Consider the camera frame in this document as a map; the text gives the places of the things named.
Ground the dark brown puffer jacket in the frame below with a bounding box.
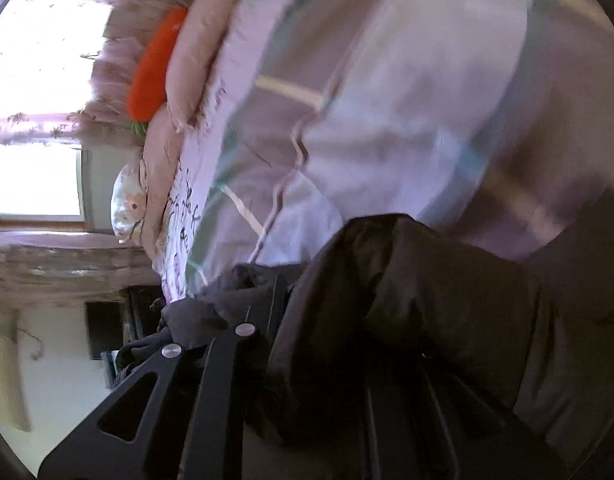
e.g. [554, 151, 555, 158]
[116, 191, 614, 479]

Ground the black cabinet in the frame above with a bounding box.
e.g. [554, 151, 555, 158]
[84, 285, 166, 389]

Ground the cartoon print pillow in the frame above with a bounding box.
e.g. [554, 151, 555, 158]
[110, 159, 147, 246]

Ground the orange carrot plush pillow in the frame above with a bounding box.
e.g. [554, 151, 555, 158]
[127, 6, 188, 122]

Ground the pink floral curtain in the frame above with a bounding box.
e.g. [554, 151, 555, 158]
[0, 0, 187, 309]

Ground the pastel plaid bed sheet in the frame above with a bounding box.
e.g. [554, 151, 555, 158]
[154, 0, 614, 301]

